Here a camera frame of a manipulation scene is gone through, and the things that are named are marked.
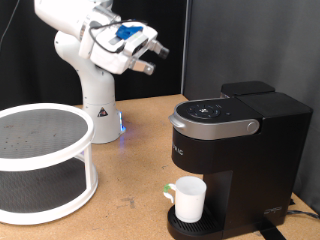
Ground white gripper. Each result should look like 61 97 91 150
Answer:
78 18 171 76

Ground silver Keurig lid handle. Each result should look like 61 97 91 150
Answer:
168 114 261 142

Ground white mug green-taped handle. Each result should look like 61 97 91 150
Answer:
162 175 208 224

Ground black Keurig coffee machine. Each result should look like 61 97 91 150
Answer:
166 79 314 240

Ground black backdrop curtain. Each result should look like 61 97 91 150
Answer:
0 0 188 111

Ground white two-tier turntable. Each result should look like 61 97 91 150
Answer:
0 102 100 226

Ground black drip tray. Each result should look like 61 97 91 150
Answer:
166 203 224 240

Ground black tape strip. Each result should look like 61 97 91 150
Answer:
254 219 287 240

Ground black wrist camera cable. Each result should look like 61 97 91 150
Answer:
87 19 148 55

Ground black power cable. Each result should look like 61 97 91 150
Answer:
287 199 320 221

